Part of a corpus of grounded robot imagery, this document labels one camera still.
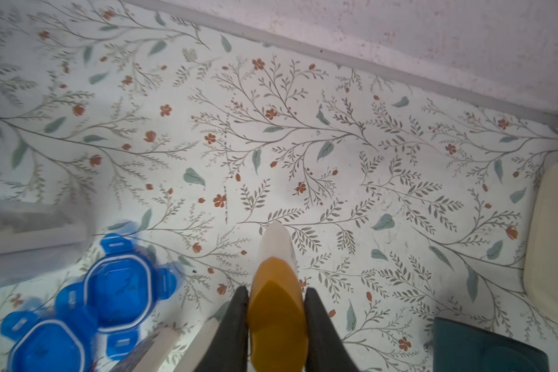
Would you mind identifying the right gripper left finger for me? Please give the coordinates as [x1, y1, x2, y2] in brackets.
[196, 286, 249, 372]

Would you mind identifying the clear plastic container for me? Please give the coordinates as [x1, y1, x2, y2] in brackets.
[0, 197, 95, 288]

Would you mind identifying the cream box with green window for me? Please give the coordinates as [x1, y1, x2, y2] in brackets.
[523, 163, 558, 323]

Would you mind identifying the blue lid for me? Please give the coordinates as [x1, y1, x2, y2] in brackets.
[55, 233, 178, 361]
[0, 311, 92, 371]

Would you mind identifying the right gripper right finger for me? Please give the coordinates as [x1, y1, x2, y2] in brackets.
[304, 288, 358, 372]

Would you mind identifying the upper right blue lid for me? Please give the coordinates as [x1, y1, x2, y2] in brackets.
[55, 233, 178, 361]

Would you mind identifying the teal alarm clock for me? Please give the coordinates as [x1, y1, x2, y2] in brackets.
[424, 317, 550, 372]

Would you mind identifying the lower middle blue lid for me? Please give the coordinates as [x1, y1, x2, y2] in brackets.
[0, 311, 92, 371]

